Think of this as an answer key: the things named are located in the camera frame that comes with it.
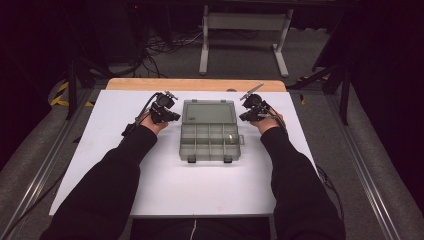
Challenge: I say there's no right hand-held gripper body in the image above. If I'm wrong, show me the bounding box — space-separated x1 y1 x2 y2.
239 82 271 122

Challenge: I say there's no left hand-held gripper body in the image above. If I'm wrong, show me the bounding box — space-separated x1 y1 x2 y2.
149 90 179 125

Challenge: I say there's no grey transparent compartment storage box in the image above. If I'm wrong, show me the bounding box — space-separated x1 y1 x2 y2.
178 98 246 165

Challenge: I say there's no person's right hand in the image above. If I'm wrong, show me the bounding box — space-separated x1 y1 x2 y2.
249 111 285 135

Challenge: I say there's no person's left hand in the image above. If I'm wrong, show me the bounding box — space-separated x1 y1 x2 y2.
140 114 170 136

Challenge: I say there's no dark equipment with red light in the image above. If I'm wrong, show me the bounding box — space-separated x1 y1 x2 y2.
99 0 149 65

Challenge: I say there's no black tripod stand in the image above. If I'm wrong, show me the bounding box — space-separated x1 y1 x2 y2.
64 54 113 121
285 61 352 127

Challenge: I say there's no yellow black hazard tape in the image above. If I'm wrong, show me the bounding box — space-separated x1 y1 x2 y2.
49 81 96 108

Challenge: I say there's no person's black clothed torso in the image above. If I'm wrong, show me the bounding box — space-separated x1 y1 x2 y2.
129 217 272 240

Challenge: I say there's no bundle of black floor cables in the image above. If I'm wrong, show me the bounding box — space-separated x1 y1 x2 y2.
133 29 205 80

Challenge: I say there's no grey metal desk frame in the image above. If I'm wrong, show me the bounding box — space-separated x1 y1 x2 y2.
198 4 295 79

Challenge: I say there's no right hand-held gripper black cable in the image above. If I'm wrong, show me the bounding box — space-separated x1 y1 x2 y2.
265 102 345 222

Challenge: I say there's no aluminium floor rail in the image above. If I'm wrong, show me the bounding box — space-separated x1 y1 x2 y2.
0 88 102 240
324 93 403 240

